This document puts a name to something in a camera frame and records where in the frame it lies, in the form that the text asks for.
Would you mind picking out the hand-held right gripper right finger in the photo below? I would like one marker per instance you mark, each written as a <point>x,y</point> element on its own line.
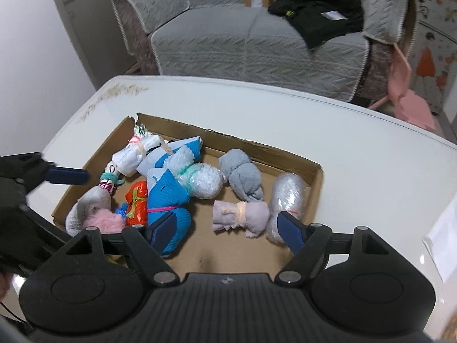
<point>291,232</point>

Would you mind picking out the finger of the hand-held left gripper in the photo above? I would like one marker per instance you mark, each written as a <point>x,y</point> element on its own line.
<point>68,175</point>
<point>43,223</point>

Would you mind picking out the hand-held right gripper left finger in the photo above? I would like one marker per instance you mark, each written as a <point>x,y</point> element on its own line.
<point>164,230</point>

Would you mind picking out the grey sock bundle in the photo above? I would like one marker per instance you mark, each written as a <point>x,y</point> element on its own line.
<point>80,210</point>

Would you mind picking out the blue cloth bundle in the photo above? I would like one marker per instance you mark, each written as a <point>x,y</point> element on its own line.
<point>166,193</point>

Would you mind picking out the clear plastic roll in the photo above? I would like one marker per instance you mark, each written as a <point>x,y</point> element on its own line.
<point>287,193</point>

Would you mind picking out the pale purple cloth roll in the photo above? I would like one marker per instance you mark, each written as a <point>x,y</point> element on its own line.
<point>255,214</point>

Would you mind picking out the small blue knitted item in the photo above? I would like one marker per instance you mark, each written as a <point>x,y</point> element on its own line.
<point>122,210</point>

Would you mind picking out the shallow cardboard box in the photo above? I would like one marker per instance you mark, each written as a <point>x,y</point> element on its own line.
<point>214,246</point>

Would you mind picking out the pink fluffy bundle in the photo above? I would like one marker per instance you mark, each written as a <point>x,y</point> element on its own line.
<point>107,219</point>

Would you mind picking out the bubble wrap bundle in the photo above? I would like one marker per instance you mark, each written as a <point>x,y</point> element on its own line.
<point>205,184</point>

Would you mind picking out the grey towel roll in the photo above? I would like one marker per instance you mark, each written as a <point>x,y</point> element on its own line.
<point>241,175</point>

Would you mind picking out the red bundle with green band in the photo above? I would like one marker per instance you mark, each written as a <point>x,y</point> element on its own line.
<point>139,209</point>

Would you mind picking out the small striped cloth bundle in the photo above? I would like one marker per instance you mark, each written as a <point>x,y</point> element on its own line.
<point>107,184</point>

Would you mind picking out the white roll with pink band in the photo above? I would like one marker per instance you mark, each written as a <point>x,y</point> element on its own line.
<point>128,157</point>

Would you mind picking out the pale blue white sock roll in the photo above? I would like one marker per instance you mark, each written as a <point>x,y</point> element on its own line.
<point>185,148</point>

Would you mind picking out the white door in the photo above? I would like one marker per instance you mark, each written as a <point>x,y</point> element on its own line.
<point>78,25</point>

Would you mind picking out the white paper sheet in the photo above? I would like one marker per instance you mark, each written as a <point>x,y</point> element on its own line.
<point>442,246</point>

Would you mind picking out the pink plastic stool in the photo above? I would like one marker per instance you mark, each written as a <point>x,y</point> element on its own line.
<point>410,107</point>

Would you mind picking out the grey covered sofa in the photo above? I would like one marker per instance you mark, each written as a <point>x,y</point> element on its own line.
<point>214,43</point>

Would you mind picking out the black clothing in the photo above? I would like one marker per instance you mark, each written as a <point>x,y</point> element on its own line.
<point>321,18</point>

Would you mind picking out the small cardboard parcel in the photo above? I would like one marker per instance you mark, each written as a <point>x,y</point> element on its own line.
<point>257,0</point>

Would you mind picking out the floral printed cabinet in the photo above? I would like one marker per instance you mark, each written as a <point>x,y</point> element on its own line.
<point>433,43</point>

